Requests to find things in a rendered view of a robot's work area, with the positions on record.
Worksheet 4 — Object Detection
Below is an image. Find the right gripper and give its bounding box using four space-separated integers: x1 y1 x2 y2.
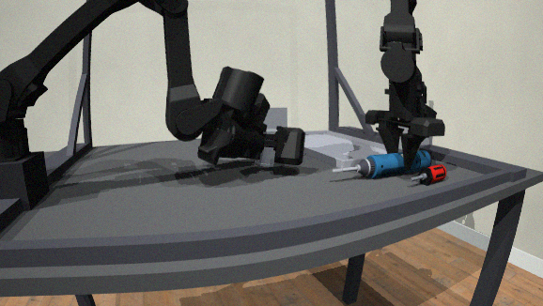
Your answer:
220 121 305 165

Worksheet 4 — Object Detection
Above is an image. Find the blue electric screwdriver barrel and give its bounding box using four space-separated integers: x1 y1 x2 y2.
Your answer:
332 150 432 178

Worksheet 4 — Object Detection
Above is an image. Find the red hand screwdriver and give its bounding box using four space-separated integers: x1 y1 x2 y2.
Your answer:
411 164 446 186

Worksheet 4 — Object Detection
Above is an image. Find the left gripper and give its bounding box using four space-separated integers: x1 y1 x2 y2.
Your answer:
365 84 445 170

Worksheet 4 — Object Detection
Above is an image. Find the shiny grey metal cylinder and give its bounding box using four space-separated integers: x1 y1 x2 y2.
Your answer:
255 147 284 167

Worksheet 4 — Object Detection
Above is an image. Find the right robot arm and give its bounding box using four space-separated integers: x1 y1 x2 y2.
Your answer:
0 0 271 165

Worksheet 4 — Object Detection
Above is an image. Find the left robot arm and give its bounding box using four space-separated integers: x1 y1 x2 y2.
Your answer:
380 0 437 118

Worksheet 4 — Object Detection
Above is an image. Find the grey l-shaped bracket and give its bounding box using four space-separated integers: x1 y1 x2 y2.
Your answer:
263 107 287 134

